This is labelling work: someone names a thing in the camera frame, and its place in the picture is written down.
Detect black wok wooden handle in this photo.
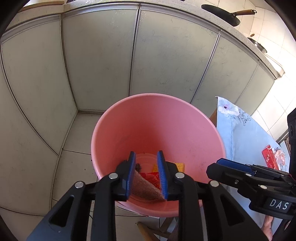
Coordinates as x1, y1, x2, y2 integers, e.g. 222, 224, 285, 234
201, 4, 257, 27

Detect red medicine box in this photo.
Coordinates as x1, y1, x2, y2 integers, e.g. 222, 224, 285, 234
262, 145, 279, 170

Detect steel pot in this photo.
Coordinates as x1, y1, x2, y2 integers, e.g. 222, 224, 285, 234
247, 34, 267, 54

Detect yellow foam fruit net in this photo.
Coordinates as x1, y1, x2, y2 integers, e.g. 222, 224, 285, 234
151, 163, 185, 173

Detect dark steel wool scrubber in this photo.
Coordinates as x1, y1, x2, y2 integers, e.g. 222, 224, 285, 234
135, 163, 142, 173

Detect red white wrapper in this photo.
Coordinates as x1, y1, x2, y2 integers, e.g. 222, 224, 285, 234
274, 148, 287, 172

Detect light blue floral tablecloth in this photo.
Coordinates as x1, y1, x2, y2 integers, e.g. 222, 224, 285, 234
215, 96, 291, 241

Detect red printed plastic wrapper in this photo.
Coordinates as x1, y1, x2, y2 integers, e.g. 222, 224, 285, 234
140, 172, 161, 190

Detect person's right hand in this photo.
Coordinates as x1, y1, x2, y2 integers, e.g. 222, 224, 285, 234
261, 215, 273, 241

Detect pink plastic trash bucket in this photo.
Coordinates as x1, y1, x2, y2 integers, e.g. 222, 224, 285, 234
91, 93, 225, 222

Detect silver scouring cloth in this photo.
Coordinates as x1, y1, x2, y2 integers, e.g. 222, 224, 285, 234
132, 171, 165, 201

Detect kitchen counter cabinets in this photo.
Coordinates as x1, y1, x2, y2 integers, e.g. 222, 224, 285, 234
1, 1, 278, 216

